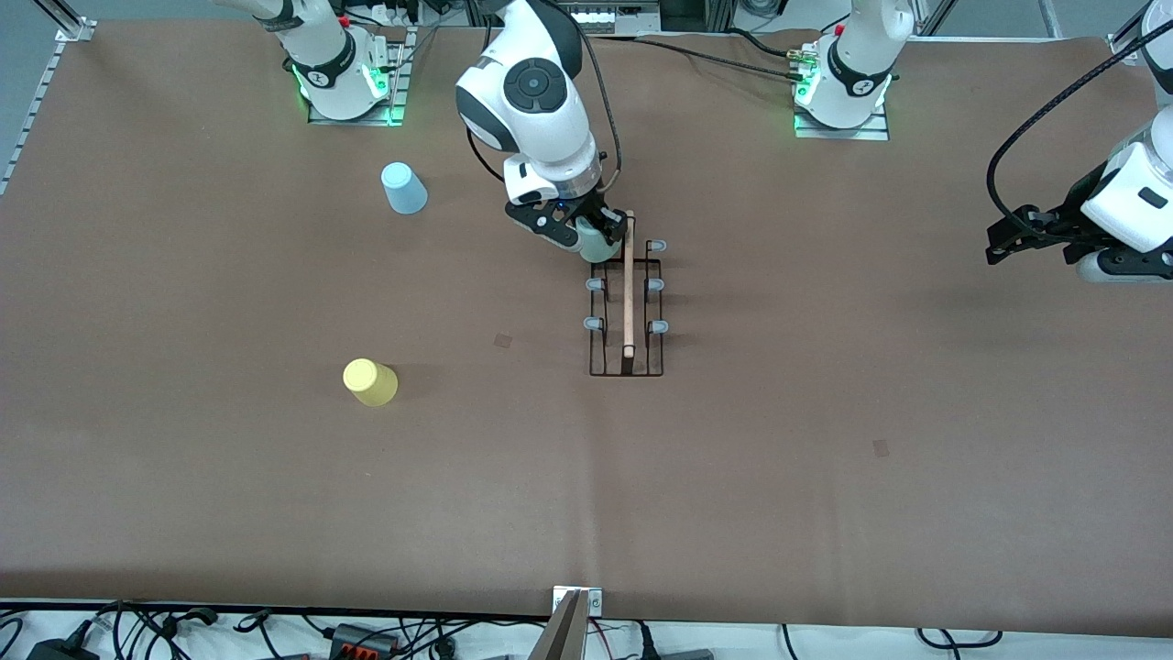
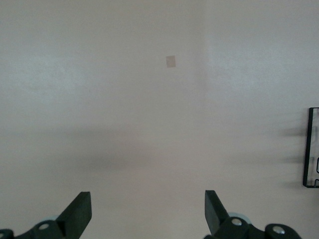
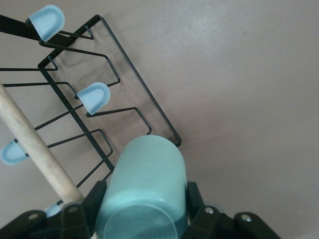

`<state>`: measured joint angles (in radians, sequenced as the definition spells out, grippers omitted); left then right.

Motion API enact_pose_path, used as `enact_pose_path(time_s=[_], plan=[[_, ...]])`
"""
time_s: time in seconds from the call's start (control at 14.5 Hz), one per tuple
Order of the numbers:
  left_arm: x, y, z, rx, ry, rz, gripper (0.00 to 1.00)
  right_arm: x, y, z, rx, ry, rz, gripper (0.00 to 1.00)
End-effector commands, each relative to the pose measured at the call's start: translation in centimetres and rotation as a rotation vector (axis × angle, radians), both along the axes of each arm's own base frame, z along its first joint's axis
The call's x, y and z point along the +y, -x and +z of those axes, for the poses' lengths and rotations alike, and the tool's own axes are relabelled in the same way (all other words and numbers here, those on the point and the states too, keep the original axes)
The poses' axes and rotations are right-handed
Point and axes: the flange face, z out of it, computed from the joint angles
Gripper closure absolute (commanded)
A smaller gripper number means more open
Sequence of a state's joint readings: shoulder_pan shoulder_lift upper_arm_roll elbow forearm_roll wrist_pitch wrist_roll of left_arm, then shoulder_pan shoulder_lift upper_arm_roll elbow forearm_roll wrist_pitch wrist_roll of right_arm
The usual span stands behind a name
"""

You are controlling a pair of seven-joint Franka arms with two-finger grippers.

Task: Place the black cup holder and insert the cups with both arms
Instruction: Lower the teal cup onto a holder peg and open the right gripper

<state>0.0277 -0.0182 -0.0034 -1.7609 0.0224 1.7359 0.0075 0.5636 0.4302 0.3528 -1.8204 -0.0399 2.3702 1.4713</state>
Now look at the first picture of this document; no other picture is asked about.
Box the pale green plastic cup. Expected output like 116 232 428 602
576 223 626 265

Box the black wire cup holder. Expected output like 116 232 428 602
583 209 670 379

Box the yellow plastic cup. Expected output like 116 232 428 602
342 357 400 408

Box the light blue plastic cup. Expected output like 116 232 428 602
380 161 429 216

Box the white power strip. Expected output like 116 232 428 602
557 3 635 34

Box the brown table cover sheet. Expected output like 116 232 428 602
0 18 1173 638

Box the orange black connector box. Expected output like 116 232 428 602
328 623 401 657

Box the black power adapter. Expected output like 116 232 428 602
26 635 100 660

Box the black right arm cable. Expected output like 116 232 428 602
466 23 624 195

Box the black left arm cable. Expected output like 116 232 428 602
986 41 1173 241

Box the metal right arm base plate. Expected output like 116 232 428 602
307 26 418 127

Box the black cable to arm base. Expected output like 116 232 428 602
637 32 812 83

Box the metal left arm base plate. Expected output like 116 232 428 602
793 41 892 141

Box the aluminium frame strut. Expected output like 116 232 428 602
916 0 959 38

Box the black looped cable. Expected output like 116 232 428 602
916 627 1004 652

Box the grey wedge camera post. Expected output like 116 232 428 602
530 589 590 660

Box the aluminium frame rail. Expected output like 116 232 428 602
0 18 93 195

